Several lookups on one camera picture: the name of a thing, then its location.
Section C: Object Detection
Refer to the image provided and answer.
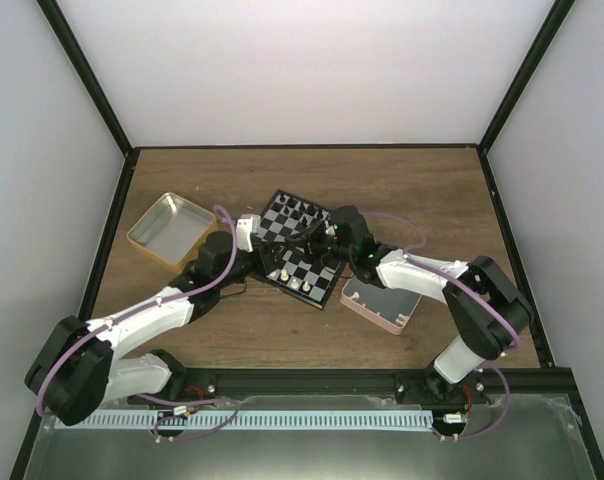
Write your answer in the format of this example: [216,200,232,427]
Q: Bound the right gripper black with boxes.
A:
[286,221,355,273]

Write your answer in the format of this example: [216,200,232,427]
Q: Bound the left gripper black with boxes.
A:
[218,241,290,290]

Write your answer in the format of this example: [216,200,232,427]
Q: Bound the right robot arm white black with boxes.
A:
[285,205,534,403]

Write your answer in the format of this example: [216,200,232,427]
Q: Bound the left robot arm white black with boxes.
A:
[25,231,277,426]

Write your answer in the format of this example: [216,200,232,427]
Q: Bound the black white chess board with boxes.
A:
[253,189,344,310]

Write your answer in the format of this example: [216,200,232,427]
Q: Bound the black chess pieces row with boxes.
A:
[269,192,330,234]

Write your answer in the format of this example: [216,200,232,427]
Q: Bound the white chess pieces in tin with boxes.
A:
[351,296,414,325]

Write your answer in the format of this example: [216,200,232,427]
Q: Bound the yellow metal tin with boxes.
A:
[127,192,218,273]

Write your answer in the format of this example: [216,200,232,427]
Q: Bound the pink metal tin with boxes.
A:
[340,278,421,335]

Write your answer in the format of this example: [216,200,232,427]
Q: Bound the metal front plate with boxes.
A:
[25,395,596,479]

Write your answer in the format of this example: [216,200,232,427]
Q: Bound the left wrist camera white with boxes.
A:
[236,214,261,253]

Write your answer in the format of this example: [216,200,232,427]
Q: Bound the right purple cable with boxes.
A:
[361,212,522,444]

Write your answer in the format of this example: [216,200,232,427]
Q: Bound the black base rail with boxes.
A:
[157,367,577,405]

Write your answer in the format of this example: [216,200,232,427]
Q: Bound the light blue slotted cable duct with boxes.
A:
[76,410,433,432]

